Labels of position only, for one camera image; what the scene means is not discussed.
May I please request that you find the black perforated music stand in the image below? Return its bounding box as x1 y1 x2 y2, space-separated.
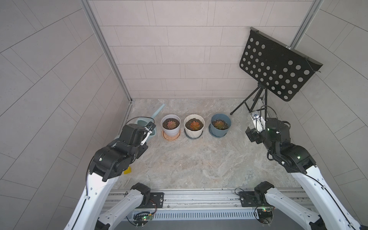
239 27 323 112

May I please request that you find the green-red succulent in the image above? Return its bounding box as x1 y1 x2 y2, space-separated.
212 119 229 130

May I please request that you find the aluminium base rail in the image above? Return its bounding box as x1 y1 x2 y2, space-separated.
100 186 321 213

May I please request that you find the orange-red succulent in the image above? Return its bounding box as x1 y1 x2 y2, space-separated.
189 121 201 131

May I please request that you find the peach pot saucer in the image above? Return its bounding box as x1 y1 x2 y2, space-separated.
162 130 181 141

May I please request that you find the left circuit board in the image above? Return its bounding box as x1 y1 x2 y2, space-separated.
133 211 154 227

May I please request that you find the white round plant pot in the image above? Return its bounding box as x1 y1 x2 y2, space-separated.
161 115 181 137

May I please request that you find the grey-blue pot saucer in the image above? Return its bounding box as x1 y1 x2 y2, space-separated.
185 131 203 140

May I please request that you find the cream faceted plant pot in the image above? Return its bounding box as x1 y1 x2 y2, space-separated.
184 114 205 140

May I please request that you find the right circuit board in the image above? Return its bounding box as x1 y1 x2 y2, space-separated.
256 209 273 225

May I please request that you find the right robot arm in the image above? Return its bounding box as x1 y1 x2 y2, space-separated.
246 115 368 230

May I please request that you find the blue plant pot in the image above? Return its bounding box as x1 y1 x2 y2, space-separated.
209 114 232 136

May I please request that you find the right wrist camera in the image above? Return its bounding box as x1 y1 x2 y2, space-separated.
251 112 265 133

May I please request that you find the circuit board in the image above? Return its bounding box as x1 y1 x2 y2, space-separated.
133 211 154 227
256 209 273 225

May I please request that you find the pink succulent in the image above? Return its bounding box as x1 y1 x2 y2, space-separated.
167 120 177 130

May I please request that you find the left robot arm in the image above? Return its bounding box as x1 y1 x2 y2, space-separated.
65 119 156 230

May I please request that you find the light blue watering can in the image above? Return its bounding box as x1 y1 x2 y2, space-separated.
114 104 166 143

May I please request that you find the yellow plastic block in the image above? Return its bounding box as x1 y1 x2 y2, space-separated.
123 166 132 174

